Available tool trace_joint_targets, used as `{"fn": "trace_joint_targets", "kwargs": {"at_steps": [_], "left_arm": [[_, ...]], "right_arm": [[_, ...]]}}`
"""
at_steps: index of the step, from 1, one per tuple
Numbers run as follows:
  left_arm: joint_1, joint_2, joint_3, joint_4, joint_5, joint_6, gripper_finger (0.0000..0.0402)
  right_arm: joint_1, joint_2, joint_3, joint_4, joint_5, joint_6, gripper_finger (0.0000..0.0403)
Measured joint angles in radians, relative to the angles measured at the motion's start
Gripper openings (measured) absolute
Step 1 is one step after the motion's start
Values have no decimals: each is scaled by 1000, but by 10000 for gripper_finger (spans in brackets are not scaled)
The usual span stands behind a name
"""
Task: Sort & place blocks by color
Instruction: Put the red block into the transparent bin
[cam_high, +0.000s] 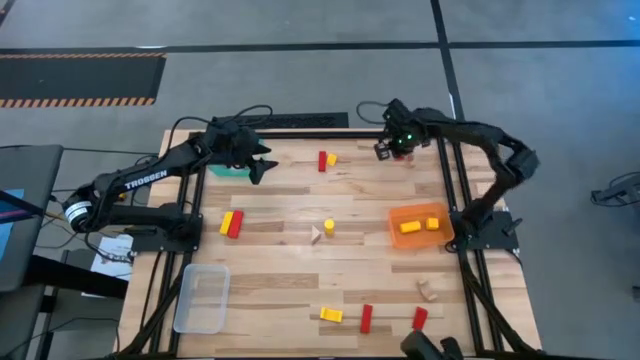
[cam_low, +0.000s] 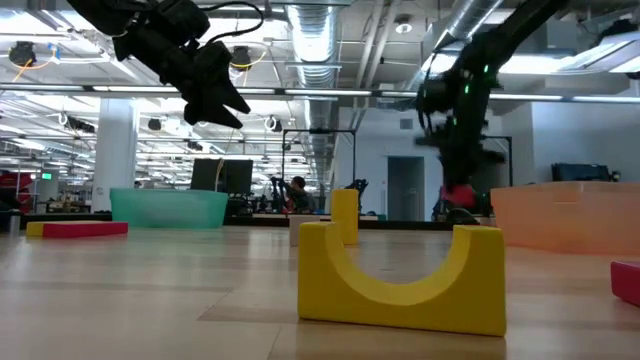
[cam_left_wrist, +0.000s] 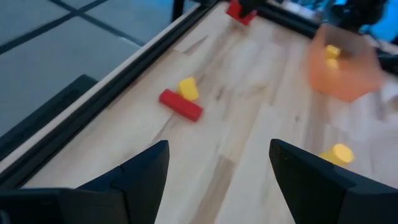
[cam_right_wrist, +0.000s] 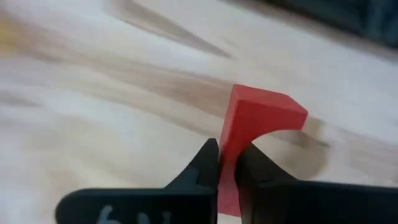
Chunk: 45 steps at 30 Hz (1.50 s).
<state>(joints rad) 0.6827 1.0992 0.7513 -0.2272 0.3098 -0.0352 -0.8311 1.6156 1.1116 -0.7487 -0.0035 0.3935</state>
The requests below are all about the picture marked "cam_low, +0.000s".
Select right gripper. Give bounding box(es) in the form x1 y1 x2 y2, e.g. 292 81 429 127
414 127 507 187

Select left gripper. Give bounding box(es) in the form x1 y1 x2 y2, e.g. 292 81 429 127
112 0 252 130

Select short red block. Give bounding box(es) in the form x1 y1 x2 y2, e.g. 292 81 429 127
439 183 478 210

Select yellow arch block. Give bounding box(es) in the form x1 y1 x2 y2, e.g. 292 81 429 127
297 221 507 337

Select red rectangular block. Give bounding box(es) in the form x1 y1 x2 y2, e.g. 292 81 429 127
610 259 640 307

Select dark dome-shaped base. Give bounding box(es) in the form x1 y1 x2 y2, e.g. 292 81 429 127
444 207 481 225

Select black ceiling device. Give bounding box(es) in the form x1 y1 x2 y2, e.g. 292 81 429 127
230 45 253 71
8 41 37 67

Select grey door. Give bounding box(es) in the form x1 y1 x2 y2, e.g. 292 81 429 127
387 155 426 222

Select black monitor pair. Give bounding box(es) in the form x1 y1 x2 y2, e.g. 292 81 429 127
189 158 255 197

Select long ceiling light bar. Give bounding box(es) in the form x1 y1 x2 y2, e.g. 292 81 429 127
0 83 640 104

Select green translucent plastic bin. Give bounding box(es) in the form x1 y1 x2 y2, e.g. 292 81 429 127
109 187 230 230

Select white building column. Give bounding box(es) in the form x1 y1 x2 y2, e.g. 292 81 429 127
91 97 140 214

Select orange translucent plastic bin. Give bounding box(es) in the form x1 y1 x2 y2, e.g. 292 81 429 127
490 180 640 257

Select person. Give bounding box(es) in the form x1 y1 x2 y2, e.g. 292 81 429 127
287 175 317 214

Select yellow cylinder block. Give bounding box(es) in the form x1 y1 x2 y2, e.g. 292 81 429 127
331 188 360 246

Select dark blue cabinet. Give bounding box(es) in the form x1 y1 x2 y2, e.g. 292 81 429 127
551 162 622 184

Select long red block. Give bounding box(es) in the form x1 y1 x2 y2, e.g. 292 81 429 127
42 221 130 239

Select long yellow block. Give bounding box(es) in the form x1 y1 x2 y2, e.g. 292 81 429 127
25 221 104 238

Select silver metal can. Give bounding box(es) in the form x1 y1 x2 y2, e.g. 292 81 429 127
6 209 23 237

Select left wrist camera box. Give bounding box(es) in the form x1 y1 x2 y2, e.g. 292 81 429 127
193 39 237 85

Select black gantry frame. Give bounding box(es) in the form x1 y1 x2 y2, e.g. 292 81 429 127
482 134 514 187

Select black left camera cable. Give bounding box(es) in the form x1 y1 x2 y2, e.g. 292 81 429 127
197 1 265 46

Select large silver air duct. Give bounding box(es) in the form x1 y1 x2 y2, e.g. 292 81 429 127
284 0 351 186

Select black aluminium table frame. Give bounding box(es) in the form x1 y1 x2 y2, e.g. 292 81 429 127
19 212 494 232

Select slanted silver air duct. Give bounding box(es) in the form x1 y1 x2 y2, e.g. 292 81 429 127
399 0 506 94

